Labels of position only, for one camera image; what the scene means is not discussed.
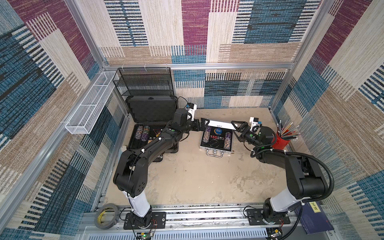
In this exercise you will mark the blue orange chip stack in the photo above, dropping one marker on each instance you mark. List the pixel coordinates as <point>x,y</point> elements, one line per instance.
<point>139,132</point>

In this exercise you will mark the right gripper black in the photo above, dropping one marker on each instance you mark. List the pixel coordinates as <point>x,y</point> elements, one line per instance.
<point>243,129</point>

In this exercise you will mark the bundle of coloured pencils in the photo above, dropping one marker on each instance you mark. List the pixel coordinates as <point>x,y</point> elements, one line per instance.
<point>288,131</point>

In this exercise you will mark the right chip stack silver case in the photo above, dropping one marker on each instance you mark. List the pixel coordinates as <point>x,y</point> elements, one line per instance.
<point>228,141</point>

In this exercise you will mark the black mesh shelf rack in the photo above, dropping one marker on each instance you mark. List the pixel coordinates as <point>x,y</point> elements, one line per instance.
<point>144,81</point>

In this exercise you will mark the red dice row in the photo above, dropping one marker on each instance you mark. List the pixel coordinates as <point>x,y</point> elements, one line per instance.
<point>216,137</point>

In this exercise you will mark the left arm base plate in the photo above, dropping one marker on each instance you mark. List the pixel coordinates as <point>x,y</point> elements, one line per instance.
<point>152,220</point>

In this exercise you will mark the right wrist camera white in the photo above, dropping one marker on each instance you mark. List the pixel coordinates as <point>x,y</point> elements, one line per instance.
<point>255,124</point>

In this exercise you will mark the silver aluminium poker case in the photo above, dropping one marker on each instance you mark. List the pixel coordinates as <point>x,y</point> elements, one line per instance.
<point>215,148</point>

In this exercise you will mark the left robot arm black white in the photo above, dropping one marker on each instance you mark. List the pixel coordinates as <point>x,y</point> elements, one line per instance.
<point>131,175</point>

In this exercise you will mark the dark blue book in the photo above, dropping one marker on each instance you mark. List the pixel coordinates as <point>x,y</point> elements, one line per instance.
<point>314,219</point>

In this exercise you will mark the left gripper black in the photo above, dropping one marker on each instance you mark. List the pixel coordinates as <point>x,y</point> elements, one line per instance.
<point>197,122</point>

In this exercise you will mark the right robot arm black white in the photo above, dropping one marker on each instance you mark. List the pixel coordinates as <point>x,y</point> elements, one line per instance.
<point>308,178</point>

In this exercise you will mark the grey tape roll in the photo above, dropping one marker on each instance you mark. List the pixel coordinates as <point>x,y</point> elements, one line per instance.
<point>107,216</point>

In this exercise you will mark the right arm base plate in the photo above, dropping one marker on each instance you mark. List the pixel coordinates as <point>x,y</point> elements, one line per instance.
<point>258,217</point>

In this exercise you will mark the dark grey poker case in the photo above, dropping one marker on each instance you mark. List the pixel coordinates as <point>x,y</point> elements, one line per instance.
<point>154,112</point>

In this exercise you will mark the purple mixed chip stack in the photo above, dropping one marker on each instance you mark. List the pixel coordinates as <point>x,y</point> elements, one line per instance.
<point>145,134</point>

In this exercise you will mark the white mesh wall basket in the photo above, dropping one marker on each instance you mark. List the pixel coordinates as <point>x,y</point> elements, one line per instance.
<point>87,113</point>

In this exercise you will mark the blue round dealer button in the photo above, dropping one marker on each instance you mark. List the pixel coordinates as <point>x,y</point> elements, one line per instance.
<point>218,131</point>

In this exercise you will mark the red pencil cup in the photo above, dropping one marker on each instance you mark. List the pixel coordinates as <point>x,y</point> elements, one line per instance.
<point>280,144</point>

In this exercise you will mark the left chip stack silver case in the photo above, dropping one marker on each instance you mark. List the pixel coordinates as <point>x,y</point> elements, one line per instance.
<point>206,135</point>

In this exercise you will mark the chip stack silver case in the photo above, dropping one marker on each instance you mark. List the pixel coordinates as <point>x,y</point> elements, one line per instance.
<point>228,141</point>
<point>206,135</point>

